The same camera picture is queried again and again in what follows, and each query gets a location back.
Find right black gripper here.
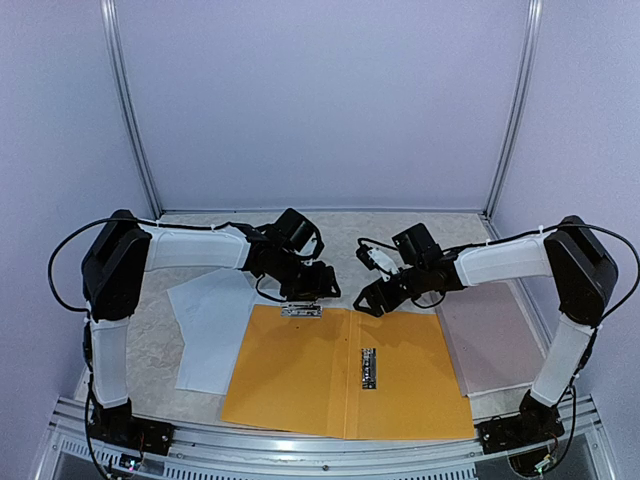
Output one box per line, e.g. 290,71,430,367
354,262,429,317

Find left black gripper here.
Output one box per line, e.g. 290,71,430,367
272,250,342,302

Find white paper sheet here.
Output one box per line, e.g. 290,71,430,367
168,269,255,395

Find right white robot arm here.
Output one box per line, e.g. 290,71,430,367
353,215,619,444

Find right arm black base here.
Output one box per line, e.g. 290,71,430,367
475,391,565,454

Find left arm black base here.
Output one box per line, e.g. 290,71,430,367
88,394,175,456

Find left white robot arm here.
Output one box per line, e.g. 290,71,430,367
81,208,341,445

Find orange folder top clip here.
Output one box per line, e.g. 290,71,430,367
281,302,323,318

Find orange folder spine clip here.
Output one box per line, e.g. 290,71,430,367
361,348,377,390

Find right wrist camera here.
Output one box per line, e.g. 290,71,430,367
356,245,399,276

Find front aluminium rail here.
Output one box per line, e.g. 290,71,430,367
35,397,621,479

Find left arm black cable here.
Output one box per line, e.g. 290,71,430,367
48,214,231,480

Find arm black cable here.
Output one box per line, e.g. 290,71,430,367
48,214,231,480
479,222,637,451

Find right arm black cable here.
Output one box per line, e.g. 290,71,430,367
479,222,637,451

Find left aluminium frame post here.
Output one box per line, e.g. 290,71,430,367
99,0,164,219

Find aluminium frame post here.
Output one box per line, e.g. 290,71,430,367
483,0,544,222
99,0,164,219

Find right aluminium frame post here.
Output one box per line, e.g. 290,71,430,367
483,0,544,222

